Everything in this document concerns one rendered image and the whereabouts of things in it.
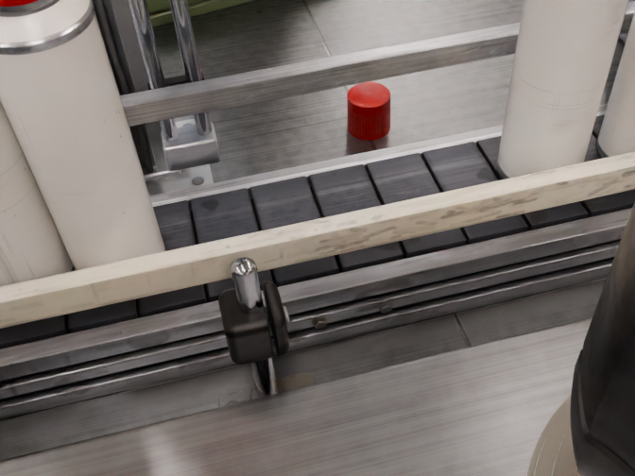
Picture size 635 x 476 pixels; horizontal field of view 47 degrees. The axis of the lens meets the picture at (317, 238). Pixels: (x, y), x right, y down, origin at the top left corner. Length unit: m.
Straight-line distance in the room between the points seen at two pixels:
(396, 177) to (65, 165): 0.21
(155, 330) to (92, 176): 0.09
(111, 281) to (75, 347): 0.05
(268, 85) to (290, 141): 0.17
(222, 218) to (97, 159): 0.12
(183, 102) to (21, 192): 0.10
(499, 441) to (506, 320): 0.12
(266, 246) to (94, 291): 0.09
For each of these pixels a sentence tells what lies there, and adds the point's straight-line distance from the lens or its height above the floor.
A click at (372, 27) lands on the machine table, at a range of 0.71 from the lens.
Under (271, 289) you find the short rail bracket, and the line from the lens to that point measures 0.36.
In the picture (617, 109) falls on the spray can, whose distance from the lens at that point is 0.48.
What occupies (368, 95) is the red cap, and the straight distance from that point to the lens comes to 0.57.
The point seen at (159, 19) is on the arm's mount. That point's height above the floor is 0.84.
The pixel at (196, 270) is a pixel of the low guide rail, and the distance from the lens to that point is 0.39.
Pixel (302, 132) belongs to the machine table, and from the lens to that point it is 0.59.
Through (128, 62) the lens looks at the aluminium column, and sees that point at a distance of 0.50.
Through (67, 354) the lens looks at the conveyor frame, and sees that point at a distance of 0.42.
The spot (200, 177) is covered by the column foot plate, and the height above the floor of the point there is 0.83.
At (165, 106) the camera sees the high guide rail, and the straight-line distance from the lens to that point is 0.42.
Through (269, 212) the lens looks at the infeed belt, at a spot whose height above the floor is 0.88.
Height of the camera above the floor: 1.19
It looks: 46 degrees down
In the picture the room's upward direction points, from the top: 4 degrees counter-clockwise
